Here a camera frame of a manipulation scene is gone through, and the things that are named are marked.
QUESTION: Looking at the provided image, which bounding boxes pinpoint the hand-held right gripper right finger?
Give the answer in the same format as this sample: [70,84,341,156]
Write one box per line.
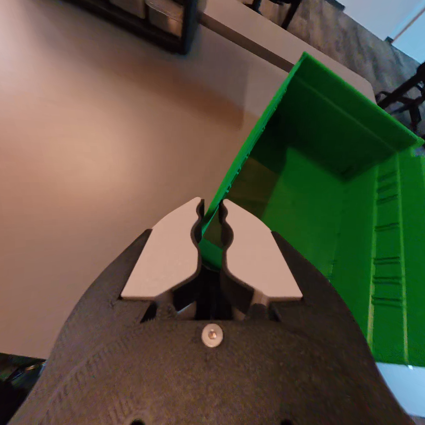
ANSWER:
[220,199,303,307]

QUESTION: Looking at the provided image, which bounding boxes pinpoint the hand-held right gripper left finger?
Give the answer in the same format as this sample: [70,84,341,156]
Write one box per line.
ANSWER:
[120,197,205,319]

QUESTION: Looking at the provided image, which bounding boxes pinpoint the green plastic bin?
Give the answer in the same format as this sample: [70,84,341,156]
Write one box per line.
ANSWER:
[199,51,425,367]

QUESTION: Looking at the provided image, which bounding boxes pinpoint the black drawer cabinet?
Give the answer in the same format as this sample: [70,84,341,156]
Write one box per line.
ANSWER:
[65,0,200,55]

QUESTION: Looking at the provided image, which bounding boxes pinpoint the rows of clear cabinet drawers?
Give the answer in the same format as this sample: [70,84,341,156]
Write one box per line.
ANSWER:
[110,0,185,38]

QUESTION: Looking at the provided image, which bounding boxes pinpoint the black desk legs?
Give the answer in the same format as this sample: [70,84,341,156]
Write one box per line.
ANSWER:
[377,63,425,137]

